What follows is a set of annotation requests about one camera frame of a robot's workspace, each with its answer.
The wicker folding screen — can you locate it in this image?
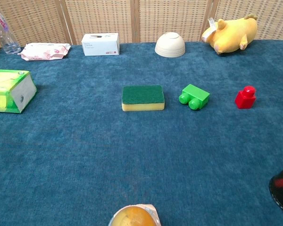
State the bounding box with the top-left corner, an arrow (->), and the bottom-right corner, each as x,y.
0,0 -> 283,48

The beige upturned bowl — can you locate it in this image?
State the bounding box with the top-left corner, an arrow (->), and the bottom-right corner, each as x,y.
154,32 -> 186,58

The pink wet wipes pack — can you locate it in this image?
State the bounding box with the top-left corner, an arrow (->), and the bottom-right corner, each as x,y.
17,42 -> 72,61

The green and yellow sponge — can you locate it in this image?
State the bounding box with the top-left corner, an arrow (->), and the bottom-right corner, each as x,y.
121,85 -> 166,112

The yellow plush pig toy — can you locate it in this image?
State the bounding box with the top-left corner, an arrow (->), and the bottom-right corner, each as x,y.
201,14 -> 258,55

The blue table cloth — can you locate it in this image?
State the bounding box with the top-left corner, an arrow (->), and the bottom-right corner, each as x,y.
0,39 -> 283,226

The white stapler box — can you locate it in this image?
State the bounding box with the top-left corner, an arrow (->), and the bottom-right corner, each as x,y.
81,32 -> 120,57

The orange bowl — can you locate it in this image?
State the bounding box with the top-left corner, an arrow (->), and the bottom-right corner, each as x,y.
108,204 -> 161,226

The green plastic building block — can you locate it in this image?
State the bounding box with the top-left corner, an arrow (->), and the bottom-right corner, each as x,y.
178,84 -> 210,111

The red plastic building block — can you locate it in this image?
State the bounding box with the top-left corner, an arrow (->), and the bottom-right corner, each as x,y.
234,85 -> 257,109

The green tissue box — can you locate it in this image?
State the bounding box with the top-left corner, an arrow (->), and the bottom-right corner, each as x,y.
0,69 -> 38,114

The clear plastic water bottle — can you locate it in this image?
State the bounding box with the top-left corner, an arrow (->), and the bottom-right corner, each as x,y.
0,4 -> 22,55

